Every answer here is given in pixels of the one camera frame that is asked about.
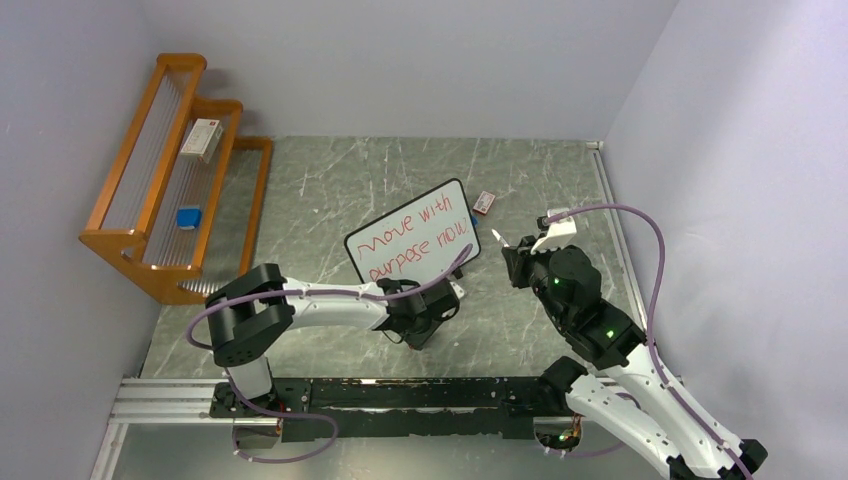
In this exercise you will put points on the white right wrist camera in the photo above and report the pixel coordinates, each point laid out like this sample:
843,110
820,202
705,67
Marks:
553,235

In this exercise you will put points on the aluminium frame rail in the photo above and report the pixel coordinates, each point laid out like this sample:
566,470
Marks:
410,355

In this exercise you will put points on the orange wooden tiered rack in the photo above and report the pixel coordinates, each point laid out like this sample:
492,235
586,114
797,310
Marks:
132,225

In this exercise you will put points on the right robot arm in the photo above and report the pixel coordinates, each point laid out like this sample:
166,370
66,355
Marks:
616,380

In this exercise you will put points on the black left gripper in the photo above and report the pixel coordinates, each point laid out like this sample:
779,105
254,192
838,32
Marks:
417,340

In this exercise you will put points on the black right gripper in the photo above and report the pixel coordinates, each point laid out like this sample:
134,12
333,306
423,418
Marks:
519,258

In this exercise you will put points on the white marker pen body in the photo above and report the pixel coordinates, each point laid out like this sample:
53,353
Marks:
503,242

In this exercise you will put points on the white red box on rack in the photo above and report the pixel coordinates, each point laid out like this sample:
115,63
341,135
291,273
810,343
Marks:
202,140

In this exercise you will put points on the black framed whiteboard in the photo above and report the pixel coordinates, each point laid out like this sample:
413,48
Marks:
416,240

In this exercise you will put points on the small red white box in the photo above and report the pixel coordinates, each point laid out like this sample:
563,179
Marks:
484,203

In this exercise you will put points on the blue eraser on rack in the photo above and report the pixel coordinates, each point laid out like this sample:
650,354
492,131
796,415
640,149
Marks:
188,218

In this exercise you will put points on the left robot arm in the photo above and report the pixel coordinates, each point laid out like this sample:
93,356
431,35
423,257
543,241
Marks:
249,314

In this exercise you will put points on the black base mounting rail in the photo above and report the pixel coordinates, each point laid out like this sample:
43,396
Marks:
510,407

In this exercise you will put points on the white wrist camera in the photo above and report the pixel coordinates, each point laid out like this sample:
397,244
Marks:
458,290
553,235

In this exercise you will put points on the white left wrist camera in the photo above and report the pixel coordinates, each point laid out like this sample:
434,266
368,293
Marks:
458,290

